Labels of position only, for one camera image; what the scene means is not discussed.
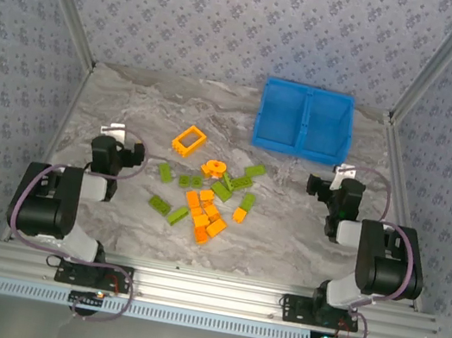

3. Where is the round orange lego piece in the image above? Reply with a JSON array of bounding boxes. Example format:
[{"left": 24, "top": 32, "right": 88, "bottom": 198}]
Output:
[{"left": 198, "top": 157, "right": 228, "bottom": 181}]

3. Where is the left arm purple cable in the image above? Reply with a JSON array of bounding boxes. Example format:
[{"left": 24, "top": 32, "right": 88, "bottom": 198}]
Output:
[{"left": 0, "top": 110, "right": 163, "bottom": 330}]

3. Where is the aluminium table side rail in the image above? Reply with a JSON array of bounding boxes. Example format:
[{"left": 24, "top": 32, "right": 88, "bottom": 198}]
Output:
[
  {"left": 353, "top": 111, "right": 452, "bottom": 314},
  {"left": 0, "top": 51, "right": 97, "bottom": 253}
]

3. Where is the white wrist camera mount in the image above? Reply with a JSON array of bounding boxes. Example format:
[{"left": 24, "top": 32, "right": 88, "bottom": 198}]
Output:
[
  {"left": 330, "top": 161, "right": 358, "bottom": 191},
  {"left": 99, "top": 119, "right": 129, "bottom": 140}
]

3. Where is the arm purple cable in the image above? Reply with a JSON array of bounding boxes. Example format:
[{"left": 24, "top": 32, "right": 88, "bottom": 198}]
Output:
[
  {"left": 312, "top": 163, "right": 443, "bottom": 338},
  {"left": 0, "top": 110, "right": 163, "bottom": 330}
]

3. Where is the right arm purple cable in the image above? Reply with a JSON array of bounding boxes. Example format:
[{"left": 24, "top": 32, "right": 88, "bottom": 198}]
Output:
[{"left": 312, "top": 163, "right": 443, "bottom": 338}]

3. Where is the orange lego window frame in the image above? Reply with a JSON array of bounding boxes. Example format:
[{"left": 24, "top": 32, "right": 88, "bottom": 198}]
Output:
[{"left": 169, "top": 122, "right": 210, "bottom": 161}]

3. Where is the slotted grey cable duct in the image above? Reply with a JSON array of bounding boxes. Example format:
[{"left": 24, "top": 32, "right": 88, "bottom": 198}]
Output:
[{"left": 0, "top": 273, "right": 317, "bottom": 338}]

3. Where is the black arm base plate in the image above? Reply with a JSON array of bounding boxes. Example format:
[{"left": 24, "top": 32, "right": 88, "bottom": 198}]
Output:
[
  {"left": 53, "top": 253, "right": 136, "bottom": 296},
  {"left": 277, "top": 292, "right": 363, "bottom": 335}
]

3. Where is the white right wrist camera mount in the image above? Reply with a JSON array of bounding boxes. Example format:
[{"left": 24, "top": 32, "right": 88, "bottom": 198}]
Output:
[{"left": 330, "top": 161, "right": 358, "bottom": 191}]

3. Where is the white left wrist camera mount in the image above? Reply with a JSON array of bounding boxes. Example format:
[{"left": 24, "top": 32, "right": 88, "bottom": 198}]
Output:
[{"left": 99, "top": 119, "right": 129, "bottom": 140}]

